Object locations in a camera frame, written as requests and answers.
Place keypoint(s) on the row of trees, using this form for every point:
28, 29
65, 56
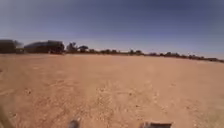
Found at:
140, 52

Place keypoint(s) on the dark building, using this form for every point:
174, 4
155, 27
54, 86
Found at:
45, 47
6, 46

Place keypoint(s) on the robot's own part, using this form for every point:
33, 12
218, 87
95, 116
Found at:
73, 124
155, 125

